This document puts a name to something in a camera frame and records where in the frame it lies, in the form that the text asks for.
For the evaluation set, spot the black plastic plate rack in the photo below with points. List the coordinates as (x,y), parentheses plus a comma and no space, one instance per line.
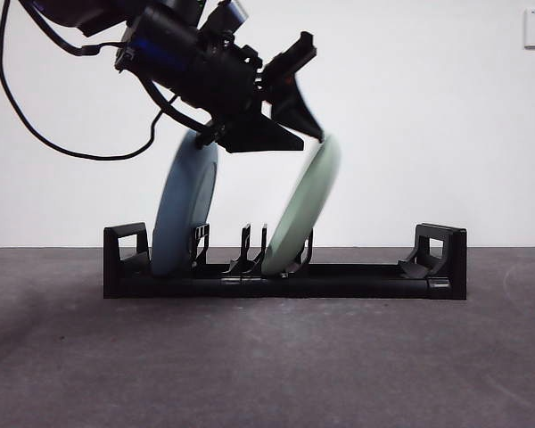
(339,281)

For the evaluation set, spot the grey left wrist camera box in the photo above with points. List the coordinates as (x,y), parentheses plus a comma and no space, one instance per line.
(234,11)

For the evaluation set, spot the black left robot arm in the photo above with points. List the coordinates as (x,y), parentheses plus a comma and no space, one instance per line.
(160,40)

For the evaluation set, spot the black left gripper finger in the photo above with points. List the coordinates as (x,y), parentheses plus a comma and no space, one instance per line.
(263,136)
(294,111)

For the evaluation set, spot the blue round plate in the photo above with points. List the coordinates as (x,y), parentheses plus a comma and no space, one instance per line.
(183,209)

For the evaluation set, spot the pale green round plate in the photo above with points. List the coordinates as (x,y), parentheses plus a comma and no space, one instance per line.
(303,209)

